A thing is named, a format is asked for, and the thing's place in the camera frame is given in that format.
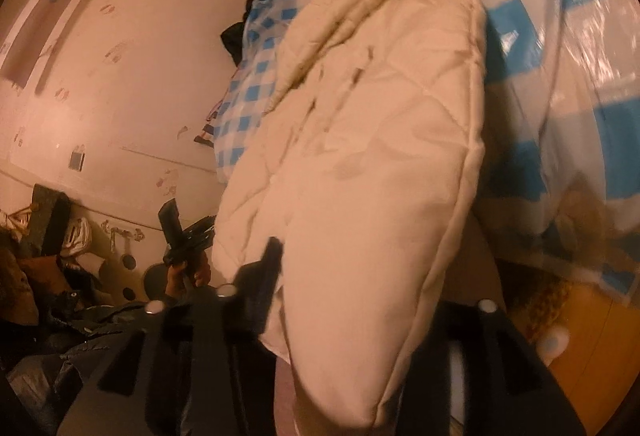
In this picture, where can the white quilted jacket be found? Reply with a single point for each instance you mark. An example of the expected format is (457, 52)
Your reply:
(375, 166)

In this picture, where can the white rounded object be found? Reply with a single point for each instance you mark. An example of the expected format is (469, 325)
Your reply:
(554, 345)

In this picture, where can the person's dark jacket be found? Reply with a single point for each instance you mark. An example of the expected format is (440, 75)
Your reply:
(75, 331)

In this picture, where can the blue checkered plastic sheet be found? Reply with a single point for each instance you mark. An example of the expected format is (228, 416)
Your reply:
(575, 66)

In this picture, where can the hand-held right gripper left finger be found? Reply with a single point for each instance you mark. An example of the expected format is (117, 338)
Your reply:
(250, 306)

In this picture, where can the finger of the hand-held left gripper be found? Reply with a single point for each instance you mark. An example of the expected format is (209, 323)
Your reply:
(200, 228)

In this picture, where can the person's left hand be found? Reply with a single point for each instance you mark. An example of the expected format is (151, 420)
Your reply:
(192, 273)

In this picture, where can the wall socket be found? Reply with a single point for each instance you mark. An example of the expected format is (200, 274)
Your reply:
(77, 159)

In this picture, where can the striped pillow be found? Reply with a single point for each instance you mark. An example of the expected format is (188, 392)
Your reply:
(205, 136)

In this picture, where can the white plastic bag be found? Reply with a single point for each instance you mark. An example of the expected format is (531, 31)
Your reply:
(76, 236)

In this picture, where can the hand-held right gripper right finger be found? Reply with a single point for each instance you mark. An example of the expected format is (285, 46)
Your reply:
(480, 366)

